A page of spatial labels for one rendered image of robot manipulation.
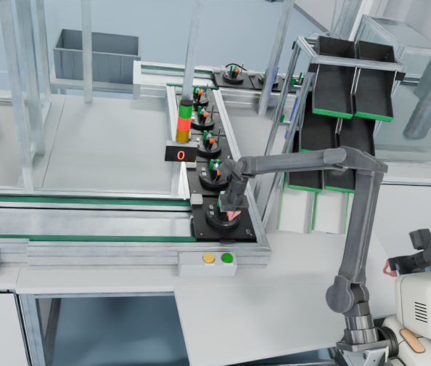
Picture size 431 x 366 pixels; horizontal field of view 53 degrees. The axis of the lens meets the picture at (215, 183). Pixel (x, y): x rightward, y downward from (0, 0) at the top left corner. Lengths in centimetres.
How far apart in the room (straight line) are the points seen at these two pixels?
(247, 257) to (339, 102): 67
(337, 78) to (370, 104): 15
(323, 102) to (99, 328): 171
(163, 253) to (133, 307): 105
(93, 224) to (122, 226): 11
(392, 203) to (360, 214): 155
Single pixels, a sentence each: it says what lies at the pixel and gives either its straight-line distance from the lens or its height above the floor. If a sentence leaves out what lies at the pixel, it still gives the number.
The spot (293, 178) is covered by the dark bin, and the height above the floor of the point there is 121.
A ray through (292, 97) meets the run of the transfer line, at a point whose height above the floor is 95.
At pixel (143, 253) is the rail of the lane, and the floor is 95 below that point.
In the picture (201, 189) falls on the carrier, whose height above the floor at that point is 97.
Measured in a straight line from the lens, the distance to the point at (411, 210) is 287.
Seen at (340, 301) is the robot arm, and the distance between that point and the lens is 123.
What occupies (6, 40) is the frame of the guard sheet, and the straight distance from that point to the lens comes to 155.
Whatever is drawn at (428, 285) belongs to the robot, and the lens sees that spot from 122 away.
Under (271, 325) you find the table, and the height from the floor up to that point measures 86.
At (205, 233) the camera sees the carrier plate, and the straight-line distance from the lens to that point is 168.
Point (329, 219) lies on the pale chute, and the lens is 183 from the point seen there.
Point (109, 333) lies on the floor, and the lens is 253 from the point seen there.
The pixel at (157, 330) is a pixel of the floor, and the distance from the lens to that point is 255.
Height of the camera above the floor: 214
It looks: 37 degrees down
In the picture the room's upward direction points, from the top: 11 degrees clockwise
